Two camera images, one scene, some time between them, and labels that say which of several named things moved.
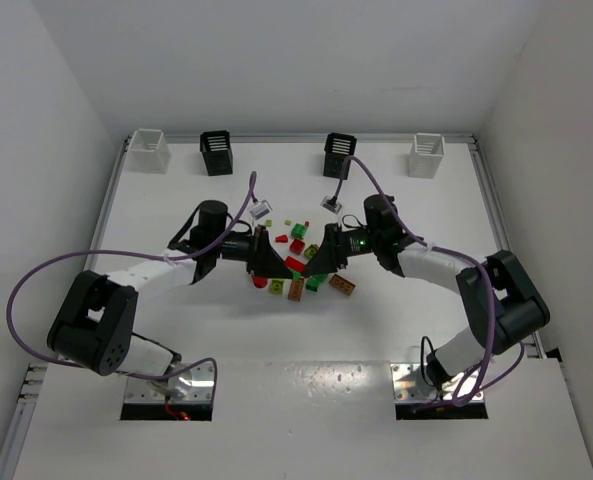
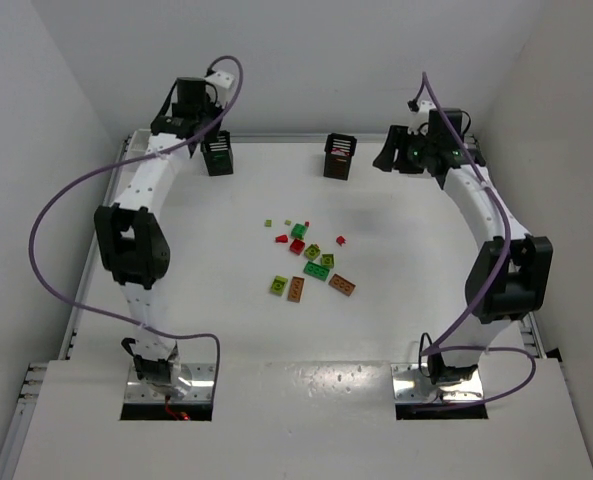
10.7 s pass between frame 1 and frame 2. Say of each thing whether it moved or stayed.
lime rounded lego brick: stayed
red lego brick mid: stayed
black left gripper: moved
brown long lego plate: stayed
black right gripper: moved
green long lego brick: moved
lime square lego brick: stayed
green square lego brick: stayed
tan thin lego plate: stayed
